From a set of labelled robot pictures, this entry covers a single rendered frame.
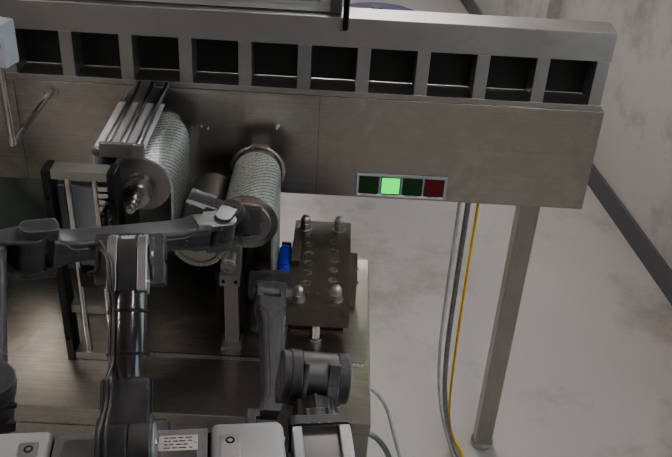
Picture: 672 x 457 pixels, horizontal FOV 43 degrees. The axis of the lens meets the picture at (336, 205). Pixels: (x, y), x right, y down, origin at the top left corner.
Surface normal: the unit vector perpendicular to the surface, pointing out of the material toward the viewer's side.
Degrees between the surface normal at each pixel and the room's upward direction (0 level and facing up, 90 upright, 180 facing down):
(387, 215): 0
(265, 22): 90
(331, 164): 90
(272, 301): 10
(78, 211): 90
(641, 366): 0
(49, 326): 0
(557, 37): 90
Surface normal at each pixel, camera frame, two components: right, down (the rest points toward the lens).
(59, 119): -0.03, 0.53
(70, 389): 0.05, -0.85
